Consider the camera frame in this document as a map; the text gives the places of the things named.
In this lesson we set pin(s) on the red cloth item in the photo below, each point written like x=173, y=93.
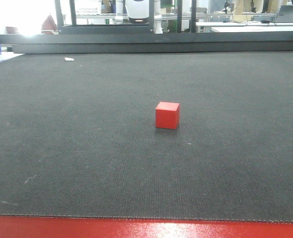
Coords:
x=49, y=26

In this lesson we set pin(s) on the white background table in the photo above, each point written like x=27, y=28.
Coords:
x=234, y=27

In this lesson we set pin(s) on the black metal frame rail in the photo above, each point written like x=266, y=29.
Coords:
x=77, y=39

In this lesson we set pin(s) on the black fabric table mat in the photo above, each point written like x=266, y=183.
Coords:
x=78, y=138

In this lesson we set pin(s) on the grey open laptop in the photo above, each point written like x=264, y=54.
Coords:
x=285, y=14

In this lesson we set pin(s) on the red magnetic cube block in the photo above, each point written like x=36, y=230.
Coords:
x=167, y=115

